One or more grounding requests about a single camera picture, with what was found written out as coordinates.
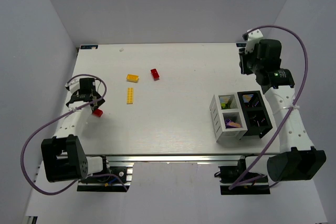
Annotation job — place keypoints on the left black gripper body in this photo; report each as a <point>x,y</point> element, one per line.
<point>97,102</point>

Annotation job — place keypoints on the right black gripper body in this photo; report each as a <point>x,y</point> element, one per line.
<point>243,61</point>

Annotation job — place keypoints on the red lego brick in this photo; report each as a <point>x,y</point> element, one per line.
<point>97,113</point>
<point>155,74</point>

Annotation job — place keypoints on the long green lego brick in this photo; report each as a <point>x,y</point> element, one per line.
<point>225,106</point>

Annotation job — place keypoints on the plain purple lego block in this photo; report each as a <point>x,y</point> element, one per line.
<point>228,124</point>

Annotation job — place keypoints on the purple butterfly lego block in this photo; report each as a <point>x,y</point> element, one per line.
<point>235,125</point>

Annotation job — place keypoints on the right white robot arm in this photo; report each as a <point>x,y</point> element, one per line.
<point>298,158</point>

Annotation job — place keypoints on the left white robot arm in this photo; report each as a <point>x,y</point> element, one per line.
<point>63,155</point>

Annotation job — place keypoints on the right blue corner label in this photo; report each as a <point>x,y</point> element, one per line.
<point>239,45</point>

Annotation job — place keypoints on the blue corner label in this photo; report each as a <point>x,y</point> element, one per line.
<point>239,45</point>
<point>88,47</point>

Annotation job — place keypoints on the long yellow lego plate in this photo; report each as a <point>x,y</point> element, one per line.
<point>130,95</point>

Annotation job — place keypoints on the left blue corner label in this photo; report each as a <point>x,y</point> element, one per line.
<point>88,47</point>

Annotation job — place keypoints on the yellow lego brick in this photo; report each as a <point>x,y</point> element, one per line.
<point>132,78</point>

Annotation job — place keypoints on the black slotted container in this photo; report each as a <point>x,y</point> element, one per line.
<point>255,113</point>

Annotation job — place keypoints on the red lego brick top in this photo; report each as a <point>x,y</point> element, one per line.
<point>155,74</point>

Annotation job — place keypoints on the white slotted container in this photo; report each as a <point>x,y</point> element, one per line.
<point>227,117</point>

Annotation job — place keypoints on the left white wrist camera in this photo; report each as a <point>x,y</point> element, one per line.
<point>73,85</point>

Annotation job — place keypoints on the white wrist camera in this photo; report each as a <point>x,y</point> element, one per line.
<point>73,85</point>
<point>252,37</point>

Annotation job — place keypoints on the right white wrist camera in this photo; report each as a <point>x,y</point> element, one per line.
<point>252,37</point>

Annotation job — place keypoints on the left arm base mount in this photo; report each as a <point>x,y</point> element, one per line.
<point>118,183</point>

